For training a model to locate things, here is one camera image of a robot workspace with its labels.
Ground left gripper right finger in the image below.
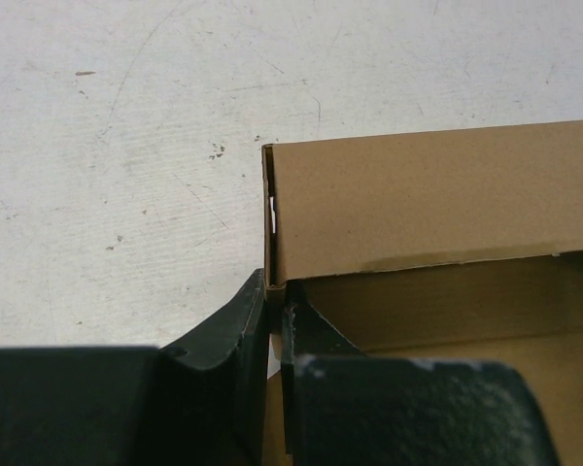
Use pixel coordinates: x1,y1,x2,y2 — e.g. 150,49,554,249
281,283,560,465

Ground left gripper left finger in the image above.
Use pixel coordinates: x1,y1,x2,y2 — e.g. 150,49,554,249
0,270,268,465

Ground brown cardboard paper box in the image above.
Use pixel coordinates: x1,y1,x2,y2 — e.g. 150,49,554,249
262,120,583,465

